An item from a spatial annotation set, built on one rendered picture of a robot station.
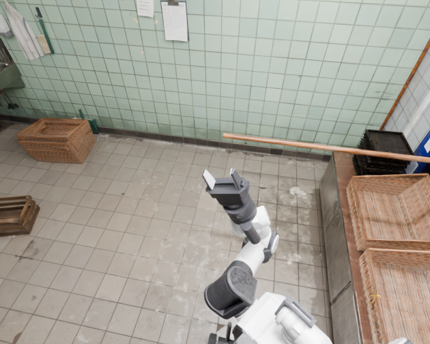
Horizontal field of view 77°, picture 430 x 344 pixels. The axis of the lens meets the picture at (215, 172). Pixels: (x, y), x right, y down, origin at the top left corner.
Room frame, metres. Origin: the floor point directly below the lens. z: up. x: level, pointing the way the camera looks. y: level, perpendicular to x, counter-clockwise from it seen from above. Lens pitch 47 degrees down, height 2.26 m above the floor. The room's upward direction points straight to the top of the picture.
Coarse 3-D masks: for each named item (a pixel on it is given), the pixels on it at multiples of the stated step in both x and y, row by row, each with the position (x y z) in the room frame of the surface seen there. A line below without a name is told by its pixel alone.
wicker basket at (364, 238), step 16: (352, 176) 1.39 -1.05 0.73; (368, 176) 1.37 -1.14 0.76; (384, 176) 1.35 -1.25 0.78; (400, 176) 1.33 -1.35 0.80; (416, 176) 1.31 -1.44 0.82; (352, 192) 1.28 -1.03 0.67; (368, 192) 1.35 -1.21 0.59; (384, 192) 1.34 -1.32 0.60; (400, 192) 1.31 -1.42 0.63; (416, 192) 1.23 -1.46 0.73; (352, 208) 1.17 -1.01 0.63; (368, 208) 1.19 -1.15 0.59; (384, 208) 1.19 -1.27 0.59; (400, 208) 1.20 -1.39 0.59; (416, 208) 1.13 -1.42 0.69; (352, 224) 1.06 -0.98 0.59; (368, 224) 1.06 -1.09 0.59; (384, 224) 1.06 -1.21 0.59; (400, 224) 1.06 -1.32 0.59; (416, 224) 1.02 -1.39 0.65; (368, 240) 0.85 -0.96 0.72; (384, 240) 0.84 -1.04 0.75; (400, 240) 0.82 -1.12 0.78; (416, 240) 0.81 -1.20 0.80
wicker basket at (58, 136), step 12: (48, 120) 2.67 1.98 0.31; (60, 120) 2.67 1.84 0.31; (72, 120) 2.66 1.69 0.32; (84, 120) 2.65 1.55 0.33; (24, 132) 2.33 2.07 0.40; (36, 132) 2.48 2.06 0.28; (48, 132) 2.59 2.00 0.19; (60, 132) 2.59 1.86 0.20; (72, 132) 2.31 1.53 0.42; (84, 132) 2.50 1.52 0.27; (72, 144) 2.22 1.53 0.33
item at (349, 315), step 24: (336, 168) 1.62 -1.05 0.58; (336, 192) 1.41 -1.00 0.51; (336, 216) 1.19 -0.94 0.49; (336, 240) 1.04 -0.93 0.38; (336, 264) 0.88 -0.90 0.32; (336, 288) 0.73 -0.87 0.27; (360, 288) 0.61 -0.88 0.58; (336, 312) 0.58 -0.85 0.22; (360, 312) 0.48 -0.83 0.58; (336, 336) 0.45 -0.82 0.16; (360, 336) 0.36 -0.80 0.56
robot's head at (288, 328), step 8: (288, 312) 0.22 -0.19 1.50; (280, 320) 0.20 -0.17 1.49; (288, 320) 0.20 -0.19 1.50; (296, 320) 0.20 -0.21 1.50; (288, 328) 0.18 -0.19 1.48; (296, 328) 0.18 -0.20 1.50; (304, 328) 0.18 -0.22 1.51; (312, 328) 0.18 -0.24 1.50; (288, 336) 0.18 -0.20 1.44; (296, 336) 0.16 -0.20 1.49; (304, 336) 0.16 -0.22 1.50; (312, 336) 0.16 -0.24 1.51; (320, 336) 0.16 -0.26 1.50
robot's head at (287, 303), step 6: (288, 300) 0.24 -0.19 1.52; (294, 300) 0.24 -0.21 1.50; (282, 306) 0.23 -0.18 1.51; (288, 306) 0.23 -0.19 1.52; (300, 306) 0.23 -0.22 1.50; (276, 312) 0.22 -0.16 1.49; (282, 312) 0.22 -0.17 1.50; (294, 312) 0.21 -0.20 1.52; (306, 312) 0.22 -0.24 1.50; (276, 318) 0.21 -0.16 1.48; (300, 318) 0.20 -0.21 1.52; (312, 318) 0.20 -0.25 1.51; (306, 324) 0.18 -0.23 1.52; (312, 324) 0.18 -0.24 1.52
